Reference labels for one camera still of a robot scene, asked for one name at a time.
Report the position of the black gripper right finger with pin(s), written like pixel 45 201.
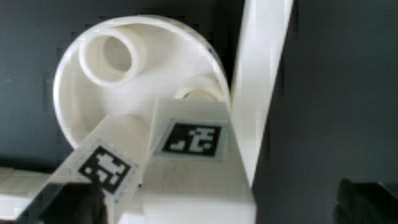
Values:
pixel 366 203

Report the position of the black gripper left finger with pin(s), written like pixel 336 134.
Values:
pixel 68 204

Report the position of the white stool leg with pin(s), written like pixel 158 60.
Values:
pixel 105 162
pixel 196 187

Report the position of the white round stool seat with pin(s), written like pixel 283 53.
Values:
pixel 137 59

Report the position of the white front rail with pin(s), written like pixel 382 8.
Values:
pixel 20 186

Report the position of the white rail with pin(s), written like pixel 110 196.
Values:
pixel 263 30
pixel 20 186

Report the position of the white right rail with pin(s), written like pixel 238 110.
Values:
pixel 263 30

